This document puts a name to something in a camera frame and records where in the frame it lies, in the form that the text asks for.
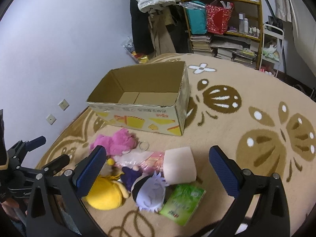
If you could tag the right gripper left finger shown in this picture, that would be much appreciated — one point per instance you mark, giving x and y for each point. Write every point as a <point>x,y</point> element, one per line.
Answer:
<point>44,217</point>

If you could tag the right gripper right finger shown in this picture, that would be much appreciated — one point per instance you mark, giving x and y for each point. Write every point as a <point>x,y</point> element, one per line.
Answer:
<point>271,215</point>

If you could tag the yellow plush toy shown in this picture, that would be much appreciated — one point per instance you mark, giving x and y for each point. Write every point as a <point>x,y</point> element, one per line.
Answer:
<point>107,193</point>

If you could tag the green tissue pack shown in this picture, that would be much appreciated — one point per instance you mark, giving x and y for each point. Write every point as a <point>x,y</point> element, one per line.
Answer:
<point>182,203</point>

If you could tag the pale pink cushion roll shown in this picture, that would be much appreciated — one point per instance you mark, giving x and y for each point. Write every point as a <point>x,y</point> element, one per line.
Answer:
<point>179,166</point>

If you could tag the white haired plush doll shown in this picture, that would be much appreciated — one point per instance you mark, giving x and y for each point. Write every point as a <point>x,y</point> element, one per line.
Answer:
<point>148,192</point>

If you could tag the pink plush bear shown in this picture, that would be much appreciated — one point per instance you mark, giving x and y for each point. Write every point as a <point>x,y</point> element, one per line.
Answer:
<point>121,141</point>

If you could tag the pink plastic pack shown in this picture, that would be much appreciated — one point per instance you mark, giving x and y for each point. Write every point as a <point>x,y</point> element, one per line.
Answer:
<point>146,161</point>

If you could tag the white fluffy pompom plush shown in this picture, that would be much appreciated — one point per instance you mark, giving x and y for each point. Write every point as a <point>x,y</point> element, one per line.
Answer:
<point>109,168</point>

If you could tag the purple plush piece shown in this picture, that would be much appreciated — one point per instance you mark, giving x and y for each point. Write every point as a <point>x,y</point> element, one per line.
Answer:
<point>129,176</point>

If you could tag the beige butterfly pattern rug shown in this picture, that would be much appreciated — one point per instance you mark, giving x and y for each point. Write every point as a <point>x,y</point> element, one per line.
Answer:
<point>260,122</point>

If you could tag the open cardboard box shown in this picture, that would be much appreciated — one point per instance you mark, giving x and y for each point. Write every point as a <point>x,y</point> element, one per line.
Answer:
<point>147,97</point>

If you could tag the white metal cart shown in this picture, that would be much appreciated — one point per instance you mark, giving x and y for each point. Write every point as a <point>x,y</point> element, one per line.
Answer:
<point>271,52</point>

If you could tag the plastic bag of toys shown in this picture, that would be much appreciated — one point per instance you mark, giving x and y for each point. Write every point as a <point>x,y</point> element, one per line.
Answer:
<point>139,58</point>

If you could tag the stack of books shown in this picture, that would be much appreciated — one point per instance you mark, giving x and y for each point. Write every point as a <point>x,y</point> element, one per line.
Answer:
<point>201,43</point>

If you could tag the black hanging coat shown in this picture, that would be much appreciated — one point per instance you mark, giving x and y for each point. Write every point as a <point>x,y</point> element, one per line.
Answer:
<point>140,30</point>

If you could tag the wooden bookshelf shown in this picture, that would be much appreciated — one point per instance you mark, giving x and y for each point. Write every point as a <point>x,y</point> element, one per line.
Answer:
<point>242,42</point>

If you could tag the red gift bag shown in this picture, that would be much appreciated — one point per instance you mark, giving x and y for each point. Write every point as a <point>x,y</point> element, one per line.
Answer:
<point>218,14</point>

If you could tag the white curtain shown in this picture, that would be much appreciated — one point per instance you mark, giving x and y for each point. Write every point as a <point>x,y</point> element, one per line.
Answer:
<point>301,13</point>

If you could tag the teal bag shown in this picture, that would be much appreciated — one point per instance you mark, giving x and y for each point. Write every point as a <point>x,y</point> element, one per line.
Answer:
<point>196,13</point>

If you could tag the lower wall socket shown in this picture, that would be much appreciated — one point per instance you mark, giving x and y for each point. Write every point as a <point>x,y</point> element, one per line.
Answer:
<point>50,119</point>

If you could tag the wall socket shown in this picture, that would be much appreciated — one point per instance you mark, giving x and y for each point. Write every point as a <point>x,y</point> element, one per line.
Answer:
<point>63,104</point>
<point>50,119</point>

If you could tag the upper wall socket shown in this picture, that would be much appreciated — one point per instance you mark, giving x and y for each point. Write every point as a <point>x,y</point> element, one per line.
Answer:
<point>63,104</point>

